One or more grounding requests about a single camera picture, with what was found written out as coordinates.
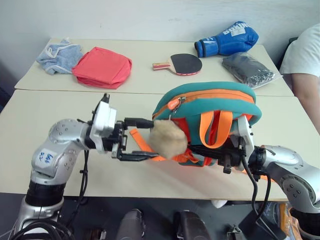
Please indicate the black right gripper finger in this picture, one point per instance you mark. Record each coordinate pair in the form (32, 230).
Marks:
(205, 151)

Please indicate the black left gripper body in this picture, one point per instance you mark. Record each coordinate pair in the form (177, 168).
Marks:
(118, 140)

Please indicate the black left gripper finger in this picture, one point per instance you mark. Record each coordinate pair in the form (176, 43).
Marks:
(140, 156)
(140, 123)

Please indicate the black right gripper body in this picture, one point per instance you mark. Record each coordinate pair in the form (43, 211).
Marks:
(232, 155)

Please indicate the orange and teal backpack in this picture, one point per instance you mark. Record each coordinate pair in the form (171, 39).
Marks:
(212, 100)

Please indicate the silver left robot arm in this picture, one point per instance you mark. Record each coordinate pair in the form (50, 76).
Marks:
(57, 147)

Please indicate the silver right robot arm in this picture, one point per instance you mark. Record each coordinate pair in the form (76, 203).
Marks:
(287, 165)

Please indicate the beige fluffy pompom charm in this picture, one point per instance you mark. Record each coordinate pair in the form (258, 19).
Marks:
(167, 140)

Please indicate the white object under table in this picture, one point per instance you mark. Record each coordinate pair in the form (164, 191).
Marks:
(220, 203)

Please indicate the red fabric pouch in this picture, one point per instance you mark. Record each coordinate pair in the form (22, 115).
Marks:
(102, 67)

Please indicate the dark rounded shape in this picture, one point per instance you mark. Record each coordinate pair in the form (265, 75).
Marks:
(191, 226)
(131, 225)

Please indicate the black table tennis paddle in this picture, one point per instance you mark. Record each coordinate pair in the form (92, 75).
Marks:
(185, 63)

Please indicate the black foot pedal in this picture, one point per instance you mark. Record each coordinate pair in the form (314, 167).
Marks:
(262, 227)

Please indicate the black item in plastic bag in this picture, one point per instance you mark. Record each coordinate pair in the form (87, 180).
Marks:
(250, 68)

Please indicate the light blue towel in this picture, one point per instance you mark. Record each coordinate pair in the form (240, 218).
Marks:
(58, 57)

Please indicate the blue boxing glove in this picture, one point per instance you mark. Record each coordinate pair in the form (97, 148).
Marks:
(230, 40)

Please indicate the person in white shirt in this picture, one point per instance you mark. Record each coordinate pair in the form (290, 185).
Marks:
(305, 57)

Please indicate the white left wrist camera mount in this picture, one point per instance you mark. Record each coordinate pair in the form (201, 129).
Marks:
(103, 120)

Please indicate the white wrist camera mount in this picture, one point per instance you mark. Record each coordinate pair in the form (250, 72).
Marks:
(103, 120)
(247, 135)

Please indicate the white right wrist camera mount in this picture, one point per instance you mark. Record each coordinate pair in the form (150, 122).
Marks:
(247, 135)

